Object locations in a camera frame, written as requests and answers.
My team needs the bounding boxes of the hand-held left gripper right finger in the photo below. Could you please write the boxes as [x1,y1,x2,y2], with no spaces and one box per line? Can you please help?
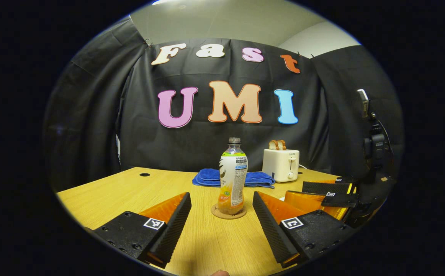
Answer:
[252,191,355,269]

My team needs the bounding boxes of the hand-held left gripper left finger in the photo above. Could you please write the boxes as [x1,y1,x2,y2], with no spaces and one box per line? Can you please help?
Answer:
[92,191,193,269]

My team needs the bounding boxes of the round cork coaster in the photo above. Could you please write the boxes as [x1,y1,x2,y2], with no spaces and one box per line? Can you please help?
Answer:
[211,203,247,220]

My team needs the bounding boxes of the clear water bottle orange drink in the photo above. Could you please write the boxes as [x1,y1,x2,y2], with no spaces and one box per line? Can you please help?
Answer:
[218,137,248,215]

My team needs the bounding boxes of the white toaster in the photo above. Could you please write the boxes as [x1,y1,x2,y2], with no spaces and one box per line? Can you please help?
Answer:
[262,148,300,183]

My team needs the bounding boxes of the blue towel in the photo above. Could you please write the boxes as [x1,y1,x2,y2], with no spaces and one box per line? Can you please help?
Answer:
[192,168,275,189]

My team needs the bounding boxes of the black backdrop cloth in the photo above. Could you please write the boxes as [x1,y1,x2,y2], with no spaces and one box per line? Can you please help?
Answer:
[43,17,404,192]

